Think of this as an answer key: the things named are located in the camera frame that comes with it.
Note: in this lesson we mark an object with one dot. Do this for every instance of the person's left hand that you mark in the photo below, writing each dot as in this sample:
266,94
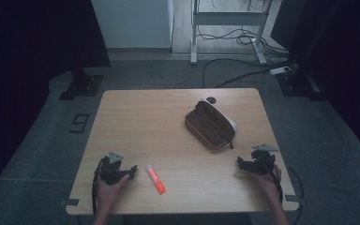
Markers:
107,192

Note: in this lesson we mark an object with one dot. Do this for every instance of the orange marker pen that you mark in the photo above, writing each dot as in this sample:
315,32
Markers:
156,179

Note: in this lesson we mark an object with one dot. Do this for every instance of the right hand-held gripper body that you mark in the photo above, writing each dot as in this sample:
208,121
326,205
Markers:
262,162

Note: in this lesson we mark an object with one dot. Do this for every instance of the white power strip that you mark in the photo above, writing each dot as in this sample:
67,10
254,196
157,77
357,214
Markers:
279,70

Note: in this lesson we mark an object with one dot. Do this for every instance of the black stand base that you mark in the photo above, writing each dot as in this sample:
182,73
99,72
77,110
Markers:
82,86
296,84

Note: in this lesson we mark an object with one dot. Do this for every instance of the white cabinet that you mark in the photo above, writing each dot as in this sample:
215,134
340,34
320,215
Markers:
132,23

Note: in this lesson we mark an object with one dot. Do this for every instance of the brown pencil case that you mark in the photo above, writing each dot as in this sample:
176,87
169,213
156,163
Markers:
211,126

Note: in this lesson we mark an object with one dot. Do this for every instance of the grey tape strip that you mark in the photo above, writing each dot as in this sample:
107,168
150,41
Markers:
292,198

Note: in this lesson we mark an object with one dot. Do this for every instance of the black round table grommet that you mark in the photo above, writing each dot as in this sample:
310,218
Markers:
211,100

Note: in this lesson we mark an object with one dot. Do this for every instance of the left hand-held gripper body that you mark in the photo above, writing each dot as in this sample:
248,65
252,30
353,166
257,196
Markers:
111,171

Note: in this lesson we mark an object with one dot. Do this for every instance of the person's right hand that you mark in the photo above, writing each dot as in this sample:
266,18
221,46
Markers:
267,184

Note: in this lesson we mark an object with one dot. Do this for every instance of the black floor socket plate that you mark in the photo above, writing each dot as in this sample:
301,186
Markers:
79,123

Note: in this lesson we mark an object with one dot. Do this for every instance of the dark curtain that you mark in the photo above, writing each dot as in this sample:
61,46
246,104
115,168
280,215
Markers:
340,47
28,47

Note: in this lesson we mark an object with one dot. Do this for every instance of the white metal desk frame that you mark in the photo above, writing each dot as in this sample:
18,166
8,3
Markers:
228,18

